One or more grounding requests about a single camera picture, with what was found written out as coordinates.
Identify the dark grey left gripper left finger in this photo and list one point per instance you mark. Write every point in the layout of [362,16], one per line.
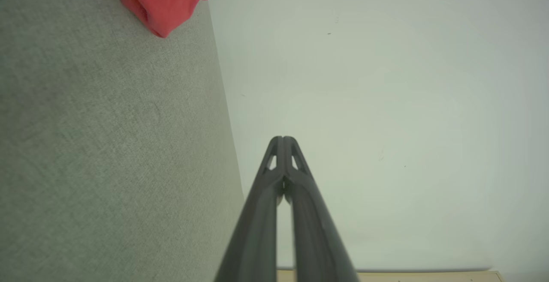
[253,239]

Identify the beige wooden board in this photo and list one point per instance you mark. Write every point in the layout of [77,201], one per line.
[429,277]

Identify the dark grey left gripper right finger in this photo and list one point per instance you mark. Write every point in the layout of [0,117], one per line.
[317,243]

